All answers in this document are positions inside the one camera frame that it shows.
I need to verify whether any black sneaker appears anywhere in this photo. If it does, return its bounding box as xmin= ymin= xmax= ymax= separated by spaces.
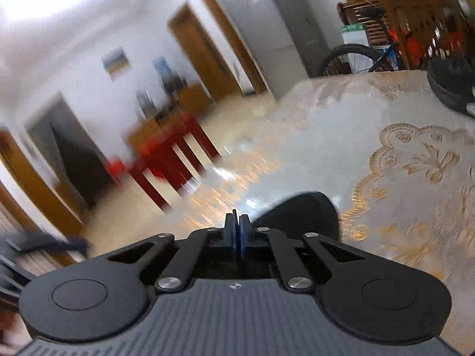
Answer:
xmin=251 ymin=191 xmax=341 ymax=241
xmin=427 ymin=57 xmax=474 ymax=118

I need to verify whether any floral lace tablecloth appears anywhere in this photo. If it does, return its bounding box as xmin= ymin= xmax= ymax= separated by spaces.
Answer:
xmin=164 ymin=71 xmax=474 ymax=354

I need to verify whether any red wooden chair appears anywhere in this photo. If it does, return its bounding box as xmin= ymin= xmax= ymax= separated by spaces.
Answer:
xmin=126 ymin=111 xmax=221 ymax=211

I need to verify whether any wooden sideboard cabinet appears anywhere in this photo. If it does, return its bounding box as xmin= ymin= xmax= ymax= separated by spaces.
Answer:
xmin=126 ymin=84 xmax=212 ymax=150

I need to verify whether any blue water dispenser bottle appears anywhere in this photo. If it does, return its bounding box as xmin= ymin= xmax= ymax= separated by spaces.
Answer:
xmin=152 ymin=56 xmax=173 ymax=81

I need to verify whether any black bicycle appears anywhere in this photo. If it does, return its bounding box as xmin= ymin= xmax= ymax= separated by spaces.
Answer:
xmin=318 ymin=6 xmax=446 ymax=78

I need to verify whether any silver refrigerator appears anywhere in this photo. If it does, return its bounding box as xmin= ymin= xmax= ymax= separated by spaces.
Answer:
xmin=217 ymin=0 xmax=329 ymax=100

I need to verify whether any white green box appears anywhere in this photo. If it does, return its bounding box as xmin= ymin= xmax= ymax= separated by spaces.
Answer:
xmin=341 ymin=23 xmax=372 ymax=71

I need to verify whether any brown wooden chair far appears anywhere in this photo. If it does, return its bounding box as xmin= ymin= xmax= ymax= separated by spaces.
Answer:
xmin=380 ymin=0 xmax=467 ymax=70

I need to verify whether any framed wall picture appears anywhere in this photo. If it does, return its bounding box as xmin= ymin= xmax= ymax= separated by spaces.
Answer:
xmin=102 ymin=47 xmax=130 ymax=80

